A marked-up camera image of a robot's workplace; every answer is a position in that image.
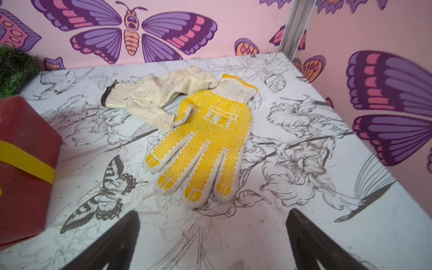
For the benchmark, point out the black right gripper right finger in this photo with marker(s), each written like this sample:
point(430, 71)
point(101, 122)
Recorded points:
point(311, 247)

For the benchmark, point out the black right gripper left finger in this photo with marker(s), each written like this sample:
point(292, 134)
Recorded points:
point(113, 250)

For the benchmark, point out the dark red gift box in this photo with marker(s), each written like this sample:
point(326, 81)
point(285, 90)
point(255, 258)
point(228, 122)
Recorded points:
point(24, 198)

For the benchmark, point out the yellow ribbon on red box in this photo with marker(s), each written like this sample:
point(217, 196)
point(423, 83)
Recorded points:
point(20, 159)

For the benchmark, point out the yellow dotted work glove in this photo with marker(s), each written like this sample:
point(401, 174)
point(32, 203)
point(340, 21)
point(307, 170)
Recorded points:
point(205, 149)

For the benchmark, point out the beige knit work glove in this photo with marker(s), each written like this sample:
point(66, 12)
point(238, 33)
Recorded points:
point(146, 98)

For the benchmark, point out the green artificial grass mat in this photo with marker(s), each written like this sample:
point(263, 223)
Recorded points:
point(17, 69)

